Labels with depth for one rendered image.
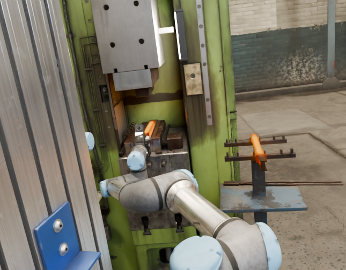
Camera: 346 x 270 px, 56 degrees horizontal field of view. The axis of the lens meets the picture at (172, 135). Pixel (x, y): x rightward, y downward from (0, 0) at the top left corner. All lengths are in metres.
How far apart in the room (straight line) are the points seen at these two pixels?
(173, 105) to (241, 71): 5.63
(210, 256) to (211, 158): 1.29
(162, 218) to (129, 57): 0.91
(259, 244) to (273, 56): 7.27
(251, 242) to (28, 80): 0.57
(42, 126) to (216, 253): 0.45
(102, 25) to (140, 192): 0.96
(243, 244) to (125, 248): 1.59
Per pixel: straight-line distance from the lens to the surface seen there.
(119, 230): 2.24
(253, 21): 7.82
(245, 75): 7.82
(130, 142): 1.83
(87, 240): 0.57
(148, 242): 2.02
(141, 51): 1.73
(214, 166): 2.00
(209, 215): 0.92
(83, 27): 1.94
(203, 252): 0.74
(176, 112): 2.24
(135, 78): 1.74
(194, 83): 1.84
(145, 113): 2.26
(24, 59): 0.46
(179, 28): 1.82
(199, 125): 1.91
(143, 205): 1.09
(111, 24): 1.75
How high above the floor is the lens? 1.48
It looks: 16 degrees down
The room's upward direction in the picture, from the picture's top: 7 degrees counter-clockwise
